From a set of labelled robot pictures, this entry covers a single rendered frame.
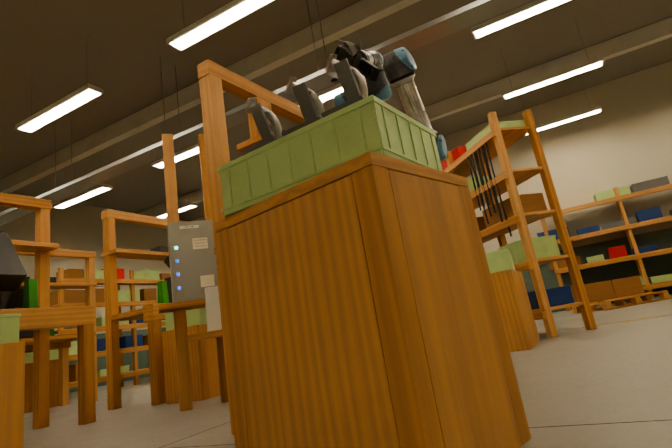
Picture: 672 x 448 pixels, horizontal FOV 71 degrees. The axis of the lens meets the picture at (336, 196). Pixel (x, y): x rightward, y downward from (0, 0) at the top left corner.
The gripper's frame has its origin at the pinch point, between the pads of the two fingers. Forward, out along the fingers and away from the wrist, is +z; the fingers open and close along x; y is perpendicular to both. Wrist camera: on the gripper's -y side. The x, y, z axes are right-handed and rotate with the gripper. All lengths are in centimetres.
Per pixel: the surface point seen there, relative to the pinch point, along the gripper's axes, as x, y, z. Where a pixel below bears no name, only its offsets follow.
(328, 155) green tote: -20.1, -16.5, 24.5
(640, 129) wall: -49, -245, -1030
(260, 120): -26.6, 17.3, 8.0
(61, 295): -609, 494, -317
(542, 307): -181, -143, -301
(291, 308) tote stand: -59, -28, 41
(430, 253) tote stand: -31, -53, 26
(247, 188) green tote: -43.0, 5.9, 23.3
